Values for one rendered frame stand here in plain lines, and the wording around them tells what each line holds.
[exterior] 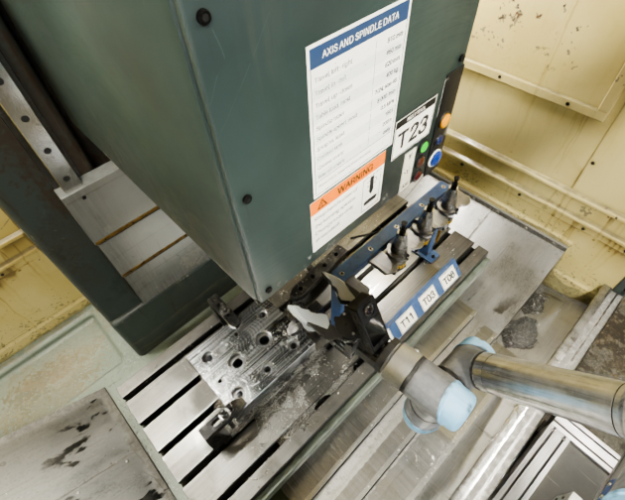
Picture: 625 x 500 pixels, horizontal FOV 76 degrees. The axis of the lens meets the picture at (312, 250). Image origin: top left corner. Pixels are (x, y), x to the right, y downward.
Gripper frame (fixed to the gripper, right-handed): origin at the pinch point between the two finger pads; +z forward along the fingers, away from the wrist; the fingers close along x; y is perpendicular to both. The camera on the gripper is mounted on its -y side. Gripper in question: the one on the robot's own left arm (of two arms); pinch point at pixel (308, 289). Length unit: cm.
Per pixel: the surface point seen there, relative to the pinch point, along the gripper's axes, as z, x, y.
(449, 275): -13, 54, 45
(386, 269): -4.0, 24.8, 17.4
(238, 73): -2, -10, -50
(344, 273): 3.0, 16.6, 16.7
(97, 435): 46, -56, 74
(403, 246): -4.4, 30.7, 13.3
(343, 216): -4.5, 3.9, -21.6
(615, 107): -26, 98, -1
